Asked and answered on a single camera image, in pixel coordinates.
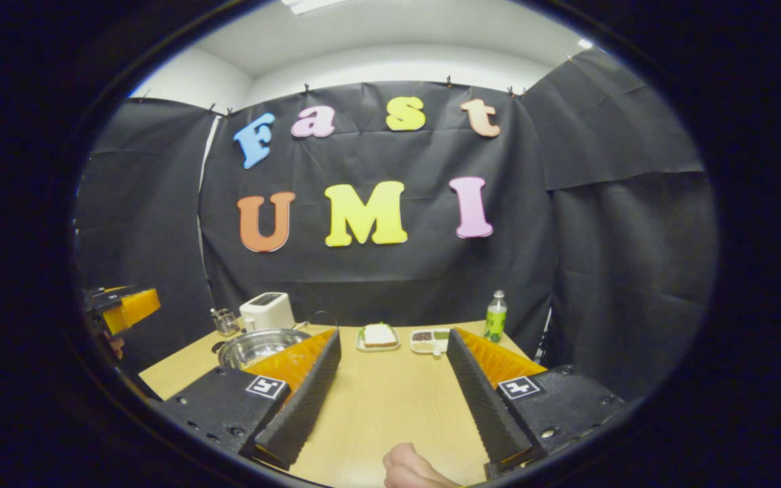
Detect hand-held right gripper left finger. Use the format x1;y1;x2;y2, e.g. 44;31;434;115
157;328;342;472

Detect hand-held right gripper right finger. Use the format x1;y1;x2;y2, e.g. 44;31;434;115
446;327;628;479

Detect steel pot with black handle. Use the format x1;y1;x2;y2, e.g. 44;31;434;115
212;328;313;371

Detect white divided bean dish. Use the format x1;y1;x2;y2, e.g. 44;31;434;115
409;328;452;358

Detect green drink bottle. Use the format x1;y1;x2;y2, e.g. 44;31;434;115
483;290;508;344

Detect white sandwich plate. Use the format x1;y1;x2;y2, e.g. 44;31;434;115
356;324;402;352

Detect white toaster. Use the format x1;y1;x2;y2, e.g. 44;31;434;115
239;292;296;332

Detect sandwich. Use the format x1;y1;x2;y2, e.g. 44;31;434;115
363;323;399;348

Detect black backdrop cloth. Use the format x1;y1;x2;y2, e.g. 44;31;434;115
75;47;720;401

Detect row of black cloth clips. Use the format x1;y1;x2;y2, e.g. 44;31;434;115
138;54;576;117

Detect large ceiling light panel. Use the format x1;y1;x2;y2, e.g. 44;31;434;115
282;0;351;16

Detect small wire basket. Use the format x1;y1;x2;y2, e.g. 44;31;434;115
210;308;240;338

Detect black power cable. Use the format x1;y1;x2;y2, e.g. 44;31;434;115
292;310;339;333

